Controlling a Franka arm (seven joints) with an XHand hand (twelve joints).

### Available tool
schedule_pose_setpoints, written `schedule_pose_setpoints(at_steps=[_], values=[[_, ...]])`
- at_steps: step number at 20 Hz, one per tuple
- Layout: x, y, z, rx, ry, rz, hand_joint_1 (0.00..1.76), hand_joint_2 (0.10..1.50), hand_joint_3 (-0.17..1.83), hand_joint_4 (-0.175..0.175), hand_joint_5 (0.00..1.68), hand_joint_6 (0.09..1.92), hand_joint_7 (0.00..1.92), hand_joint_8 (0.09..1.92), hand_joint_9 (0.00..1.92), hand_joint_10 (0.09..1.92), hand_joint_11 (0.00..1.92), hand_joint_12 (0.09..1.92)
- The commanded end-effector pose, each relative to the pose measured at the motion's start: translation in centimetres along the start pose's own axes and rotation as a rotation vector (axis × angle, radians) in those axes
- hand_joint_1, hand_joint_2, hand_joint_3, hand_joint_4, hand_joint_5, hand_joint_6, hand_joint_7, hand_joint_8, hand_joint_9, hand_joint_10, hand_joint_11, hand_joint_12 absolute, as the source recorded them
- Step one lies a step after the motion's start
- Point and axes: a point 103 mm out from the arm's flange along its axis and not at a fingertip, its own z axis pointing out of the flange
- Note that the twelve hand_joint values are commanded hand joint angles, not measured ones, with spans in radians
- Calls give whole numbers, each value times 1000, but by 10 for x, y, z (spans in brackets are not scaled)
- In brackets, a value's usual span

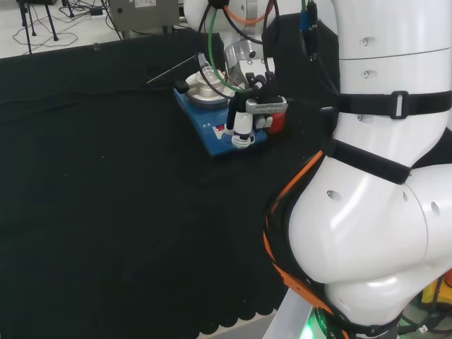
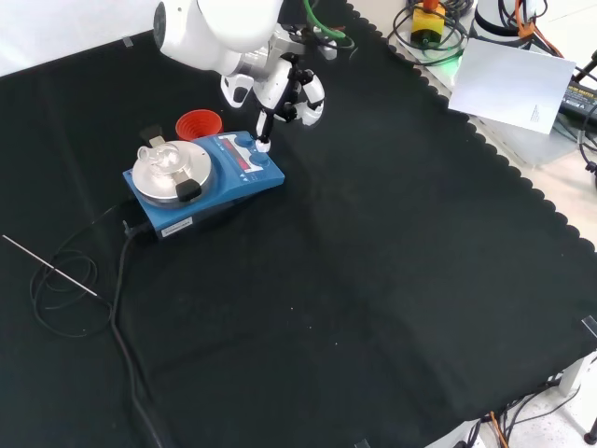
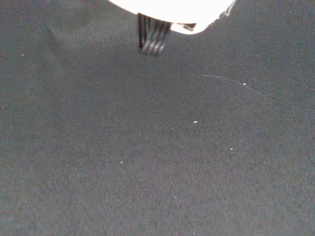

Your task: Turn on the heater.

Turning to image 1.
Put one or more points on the yellow stop button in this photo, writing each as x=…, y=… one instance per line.
x=438, y=293

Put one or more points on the black tripod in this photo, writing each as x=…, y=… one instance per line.
x=30, y=21

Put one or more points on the clear round-bottom glass flask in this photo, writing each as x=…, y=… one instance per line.
x=208, y=73

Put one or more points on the red plastic cup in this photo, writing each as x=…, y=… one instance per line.
x=278, y=121

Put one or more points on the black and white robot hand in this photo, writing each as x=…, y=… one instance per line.
x=243, y=125

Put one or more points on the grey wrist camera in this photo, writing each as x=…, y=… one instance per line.
x=266, y=105

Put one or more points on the grey metal box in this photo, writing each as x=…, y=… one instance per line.
x=143, y=14

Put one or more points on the black bench cloth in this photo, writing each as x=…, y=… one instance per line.
x=123, y=212

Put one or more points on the thin metal probe rod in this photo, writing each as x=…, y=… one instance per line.
x=169, y=71

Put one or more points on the heater with blue base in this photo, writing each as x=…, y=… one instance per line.
x=212, y=134

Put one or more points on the clear plastic clip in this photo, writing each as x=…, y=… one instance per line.
x=95, y=46

